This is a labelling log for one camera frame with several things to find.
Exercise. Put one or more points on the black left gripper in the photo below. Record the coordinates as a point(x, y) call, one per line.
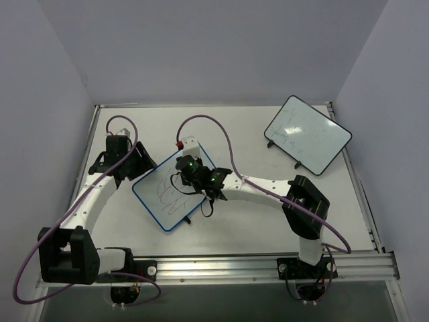
point(141, 157)

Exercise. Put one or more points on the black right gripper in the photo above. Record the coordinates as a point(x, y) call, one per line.
point(184, 174)

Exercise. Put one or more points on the blue framed whiteboard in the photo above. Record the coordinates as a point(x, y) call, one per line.
point(163, 195)

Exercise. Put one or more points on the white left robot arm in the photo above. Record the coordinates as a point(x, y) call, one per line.
point(69, 255)

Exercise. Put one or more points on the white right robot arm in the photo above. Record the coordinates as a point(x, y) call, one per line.
point(303, 205)

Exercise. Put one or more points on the black framed whiteboard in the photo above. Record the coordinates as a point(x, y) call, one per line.
point(307, 135)

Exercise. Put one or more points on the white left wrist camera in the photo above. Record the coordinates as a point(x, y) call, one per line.
point(124, 132)

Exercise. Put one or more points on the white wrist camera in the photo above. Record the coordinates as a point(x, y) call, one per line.
point(124, 132)
point(189, 146)

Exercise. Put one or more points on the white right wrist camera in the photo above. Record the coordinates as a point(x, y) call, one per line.
point(189, 146)

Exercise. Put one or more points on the aluminium mounting rail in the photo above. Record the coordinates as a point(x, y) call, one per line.
point(257, 268)

